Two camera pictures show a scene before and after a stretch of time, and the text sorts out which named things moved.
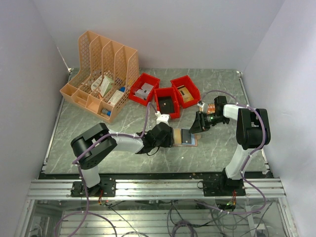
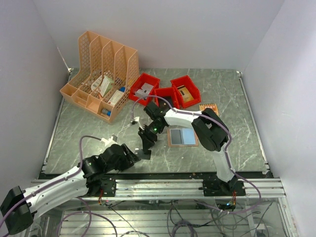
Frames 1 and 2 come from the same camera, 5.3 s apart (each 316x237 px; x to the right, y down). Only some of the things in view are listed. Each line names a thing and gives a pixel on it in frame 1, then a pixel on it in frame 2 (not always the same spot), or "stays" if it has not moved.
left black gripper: x=169 y=143 → x=129 y=158
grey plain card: x=186 y=136 → x=176 y=136
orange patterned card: x=211 y=108 stays
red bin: x=167 y=102 stays
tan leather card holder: x=181 y=137 stays
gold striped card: x=185 y=96 stays
